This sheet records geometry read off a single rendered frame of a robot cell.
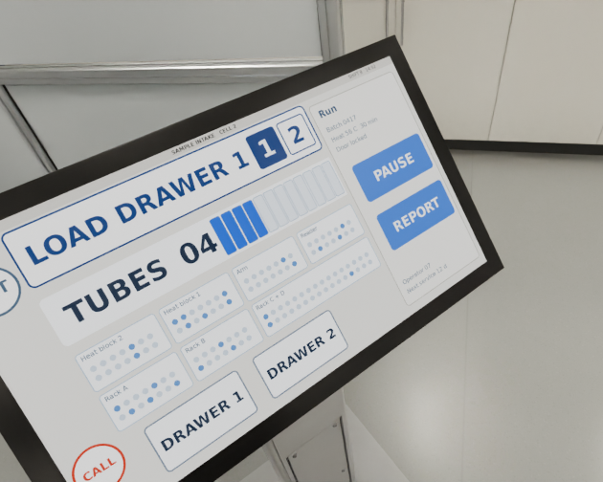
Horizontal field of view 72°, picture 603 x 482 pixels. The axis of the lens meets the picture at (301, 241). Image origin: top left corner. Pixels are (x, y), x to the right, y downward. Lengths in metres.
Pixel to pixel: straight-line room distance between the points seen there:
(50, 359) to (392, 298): 0.33
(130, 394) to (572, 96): 2.30
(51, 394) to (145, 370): 0.07
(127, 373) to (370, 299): 0.25
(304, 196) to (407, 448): 1.13
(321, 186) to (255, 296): 0.13
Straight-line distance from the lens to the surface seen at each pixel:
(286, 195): 0.43
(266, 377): 0.43
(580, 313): 1.86
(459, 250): 0.53
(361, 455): 1.41
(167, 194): 0.41
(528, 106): 2.44
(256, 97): 0.45
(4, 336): 0.42
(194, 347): 0.41
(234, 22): 1.00
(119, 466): 0.43
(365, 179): 0.47
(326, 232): 0.44
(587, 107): 2.49
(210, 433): 0.43
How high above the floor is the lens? 1.37
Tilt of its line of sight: 43 degrees down
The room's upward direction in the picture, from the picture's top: 11 degrees counter-clockwise
